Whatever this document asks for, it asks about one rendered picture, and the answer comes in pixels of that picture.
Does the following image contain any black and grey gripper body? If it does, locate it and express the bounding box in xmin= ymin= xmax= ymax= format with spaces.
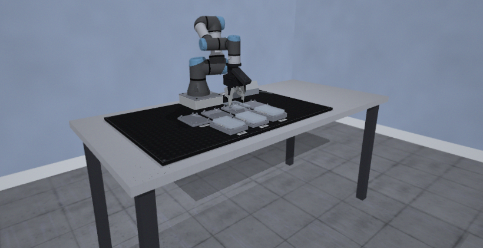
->
xmin=223 ymin=63 xmax=242 ymax=88

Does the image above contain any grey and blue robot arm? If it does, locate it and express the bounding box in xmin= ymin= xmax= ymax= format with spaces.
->
xmin=187 ymin=16 xmax=251 ymax=97

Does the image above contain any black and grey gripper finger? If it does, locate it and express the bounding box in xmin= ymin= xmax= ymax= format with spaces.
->
xmin=225 ymin=81 xmax=234 ymax=107
xmin=236 ymin=84 xmax=246 ymax=103

